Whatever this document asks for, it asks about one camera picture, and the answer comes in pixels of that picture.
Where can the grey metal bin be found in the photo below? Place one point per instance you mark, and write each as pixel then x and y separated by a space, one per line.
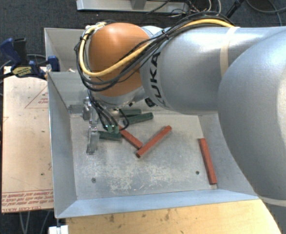
pixel 133 174

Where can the brown cardboard board red print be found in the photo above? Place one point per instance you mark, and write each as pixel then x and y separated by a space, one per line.
pixel 25 142

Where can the dark green flat block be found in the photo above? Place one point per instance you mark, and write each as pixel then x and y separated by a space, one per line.
pixel 109 136
pixel 131 111
pixel 140 118

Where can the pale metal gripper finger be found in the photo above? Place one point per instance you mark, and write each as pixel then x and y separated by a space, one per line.
pixel 90 146
pixel 97 136

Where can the red-brown flat block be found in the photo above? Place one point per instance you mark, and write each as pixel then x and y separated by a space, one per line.
pixel 207 161
pixel 131 138
pixel 153 141

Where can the black cylinder on white bracket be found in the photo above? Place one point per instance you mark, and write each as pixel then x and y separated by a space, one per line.
pixel 131 103

